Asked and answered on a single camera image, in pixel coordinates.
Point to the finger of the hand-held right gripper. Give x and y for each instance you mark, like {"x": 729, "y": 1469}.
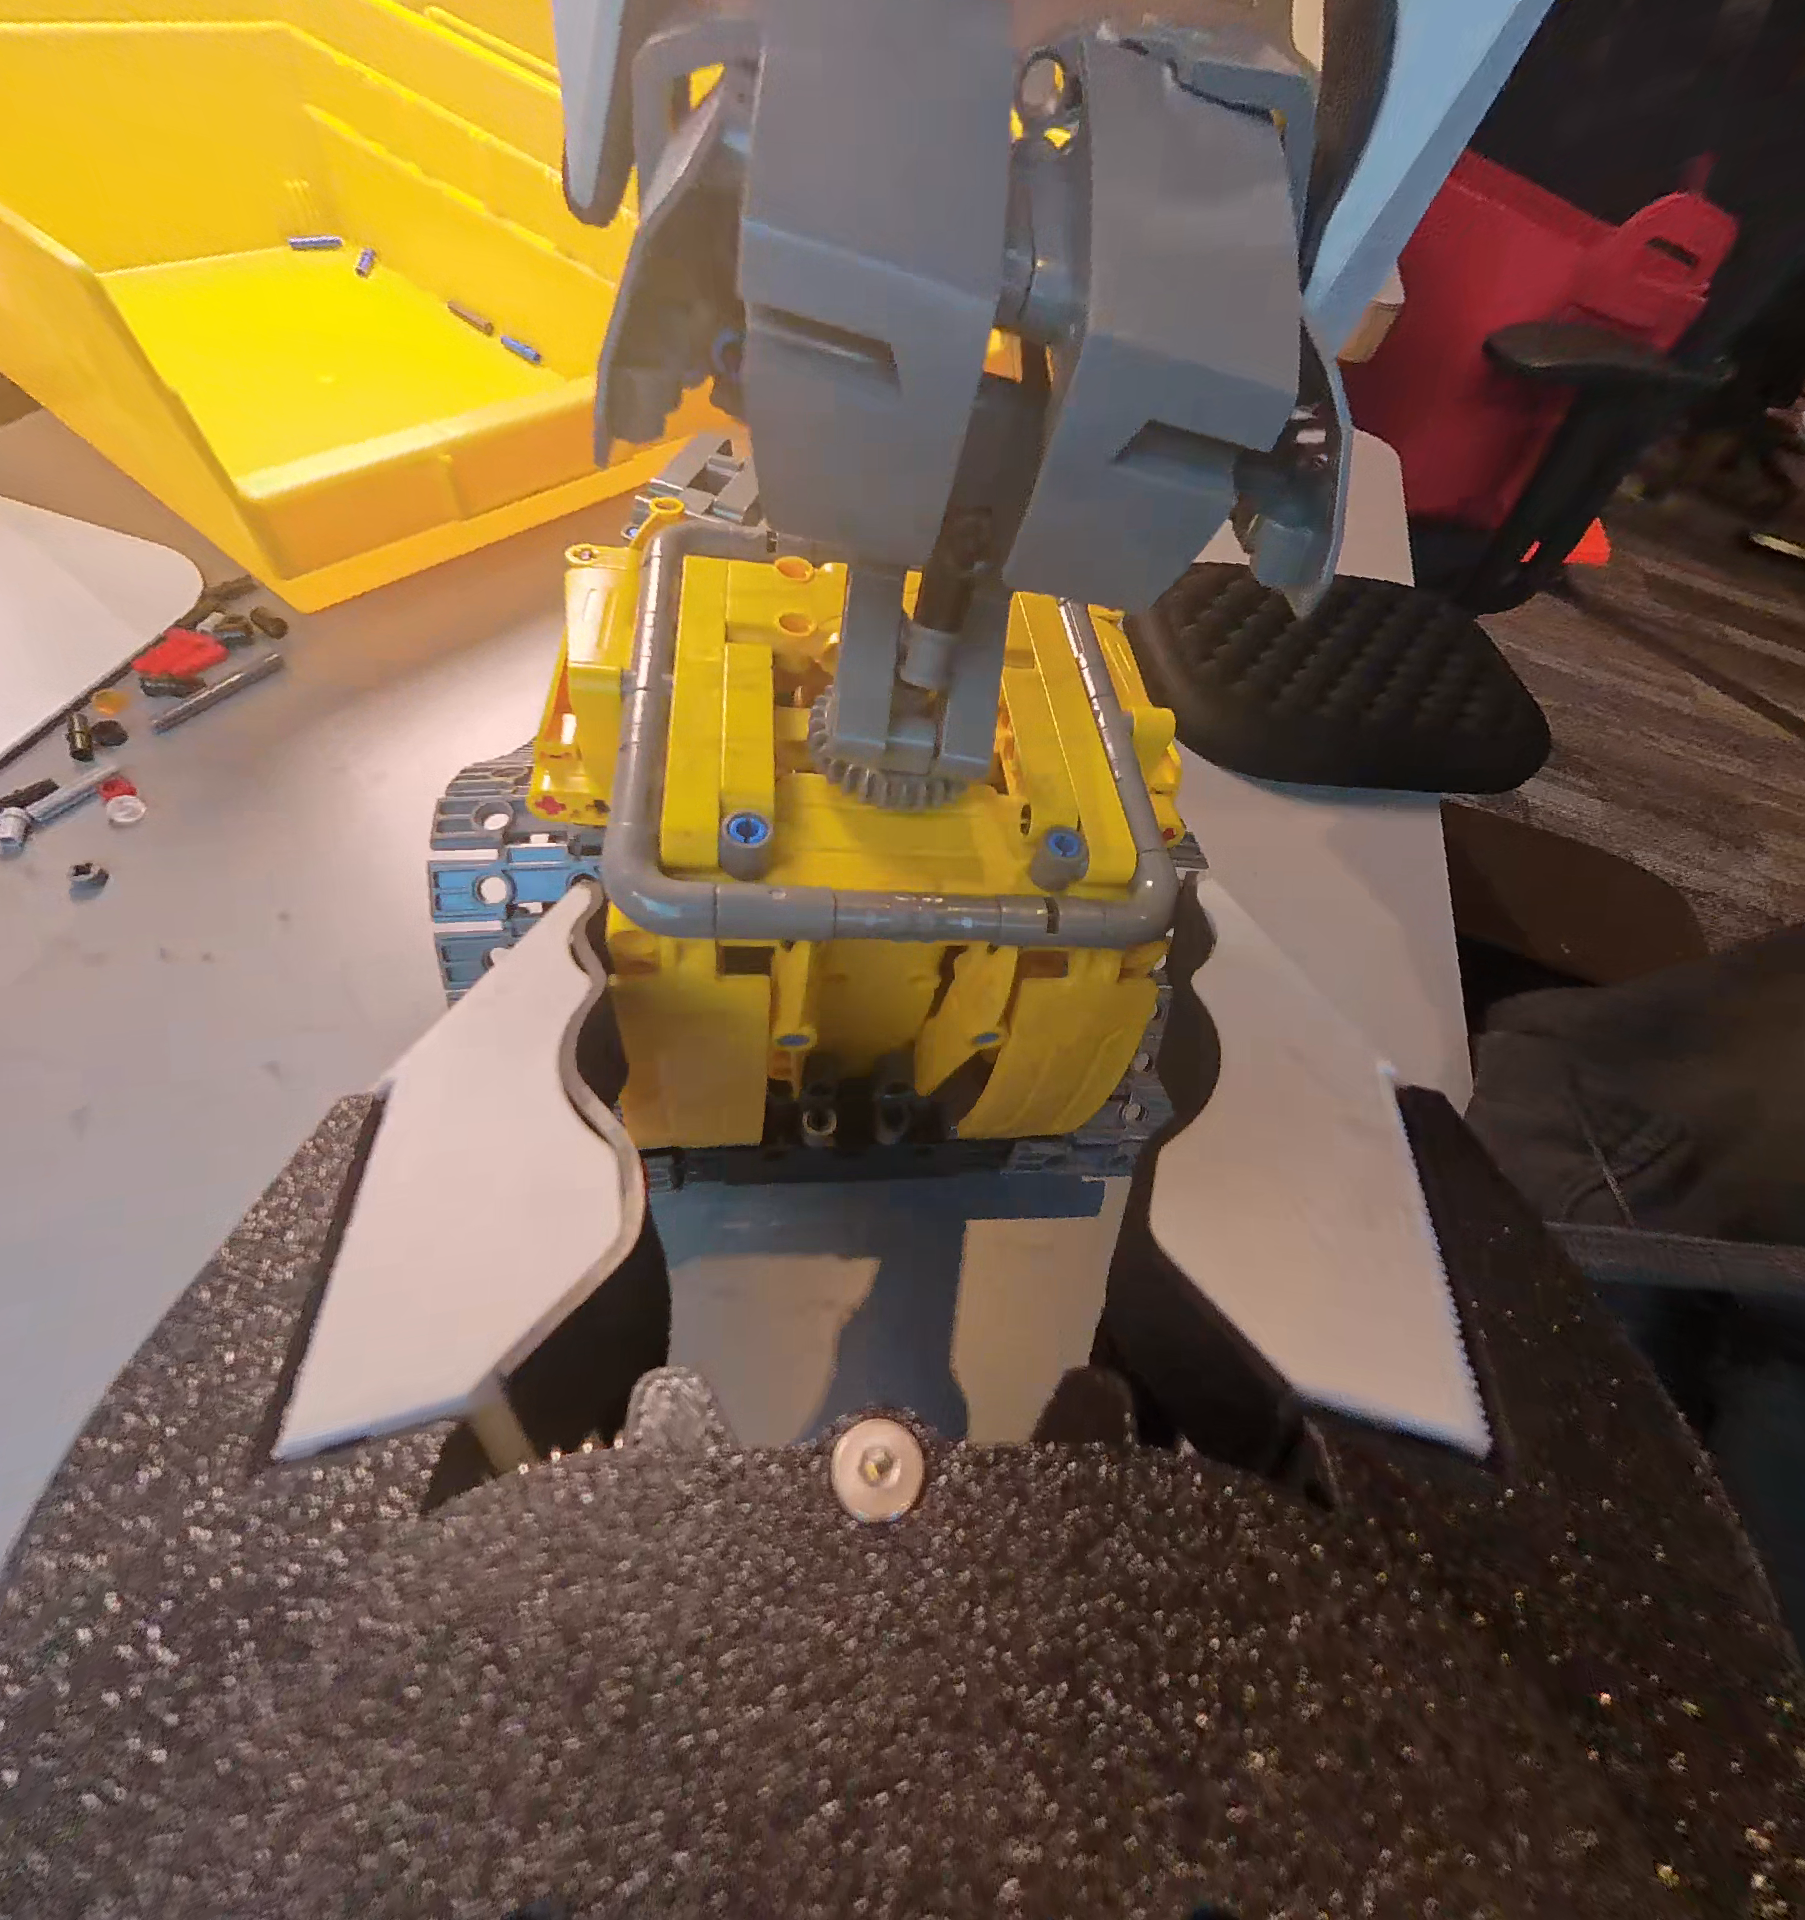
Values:
{"x": 603, "y": 91}
{"x": 1413, "y": 136}

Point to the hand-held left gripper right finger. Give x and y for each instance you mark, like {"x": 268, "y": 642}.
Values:
{"x": 1309, "y": 1233}

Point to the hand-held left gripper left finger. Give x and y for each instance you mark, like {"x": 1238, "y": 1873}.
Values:
{"x": 483, "y": 1233}

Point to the grey toy robot head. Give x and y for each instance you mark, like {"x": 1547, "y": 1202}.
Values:
{"x": 933, "y": 272}

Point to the yellow tracked toy robot body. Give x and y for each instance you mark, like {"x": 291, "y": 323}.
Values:
{"x": 873, "y": 962}

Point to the yellow plastic bin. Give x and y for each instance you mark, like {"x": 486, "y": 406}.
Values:
{"x": 272, "y": 393}

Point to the scattered small building pieces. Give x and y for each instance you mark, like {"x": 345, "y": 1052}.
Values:
{"x": 169, "y": 653}

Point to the white book stand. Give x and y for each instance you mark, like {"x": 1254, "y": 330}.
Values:
{"x": 33, "y": 631}

